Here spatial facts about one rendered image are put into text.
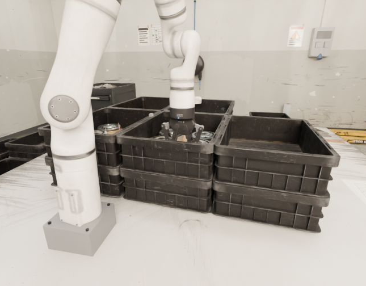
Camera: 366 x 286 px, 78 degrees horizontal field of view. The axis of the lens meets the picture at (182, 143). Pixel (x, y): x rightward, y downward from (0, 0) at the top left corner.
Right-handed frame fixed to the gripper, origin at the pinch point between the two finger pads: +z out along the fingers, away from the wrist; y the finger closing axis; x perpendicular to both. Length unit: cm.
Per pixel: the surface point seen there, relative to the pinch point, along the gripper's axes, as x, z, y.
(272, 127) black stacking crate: 29.6, -1.5, 28.9
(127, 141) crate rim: -8.9, -4.6, -14.1
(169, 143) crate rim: -8.9, -5.3, -1.1
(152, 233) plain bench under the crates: -19.6, 17.2, -2.8
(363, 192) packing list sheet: 21, 17, 61
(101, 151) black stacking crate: -8.1, 0.1, -24.5
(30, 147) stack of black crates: 46, 29, -124
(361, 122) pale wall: 366, 68, 199
